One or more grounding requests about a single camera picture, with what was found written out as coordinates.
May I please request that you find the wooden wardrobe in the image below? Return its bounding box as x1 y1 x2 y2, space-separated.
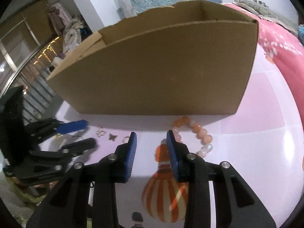
1 0 60 85

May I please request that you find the pink orange bead bracelet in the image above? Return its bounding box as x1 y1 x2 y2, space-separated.
171 116 214 159

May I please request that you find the gold ring earring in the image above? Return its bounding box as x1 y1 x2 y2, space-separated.
122 136 129 144

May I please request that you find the pile of clothes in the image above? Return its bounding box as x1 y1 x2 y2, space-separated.
47 2 92 55

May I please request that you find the small gold butterfly charm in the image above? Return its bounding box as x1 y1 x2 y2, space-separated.
109 133 117 142

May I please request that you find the pink floral blanket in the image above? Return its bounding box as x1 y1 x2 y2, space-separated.
224 3 303 117

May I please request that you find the brown cardboard box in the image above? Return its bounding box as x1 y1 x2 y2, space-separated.
47 0 259 115

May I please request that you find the gold butterfly outline pendant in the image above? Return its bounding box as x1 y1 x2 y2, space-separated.
96 127 107 137

